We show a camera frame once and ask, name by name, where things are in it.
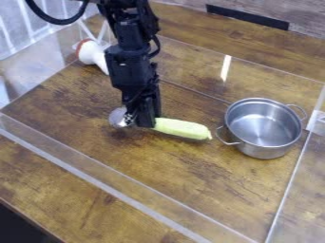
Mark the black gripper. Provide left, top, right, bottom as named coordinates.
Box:
left=104, top=44, right=162, bottom=128

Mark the green handled metal spoon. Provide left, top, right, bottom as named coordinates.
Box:
left=108, top=106, right=212, bottom=140

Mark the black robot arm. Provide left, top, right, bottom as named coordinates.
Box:
left=97, top=0, right=162, bottom=128

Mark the white mushroom toy red cap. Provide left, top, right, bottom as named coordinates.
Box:
left=76, top=39, right=109, bottom=75

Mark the clear acrylic stand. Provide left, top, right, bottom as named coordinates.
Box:
left=71, top=17, right=112, bottom=50

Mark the stainless steel pot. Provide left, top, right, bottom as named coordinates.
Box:
left=215, top=98, right=307, bottom=159

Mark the black bar on table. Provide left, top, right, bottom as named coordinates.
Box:
left=206, top=4, right=289, bottom=30

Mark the black cable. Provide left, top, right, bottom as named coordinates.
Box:
left=24, top=0, right=163, bottom=60

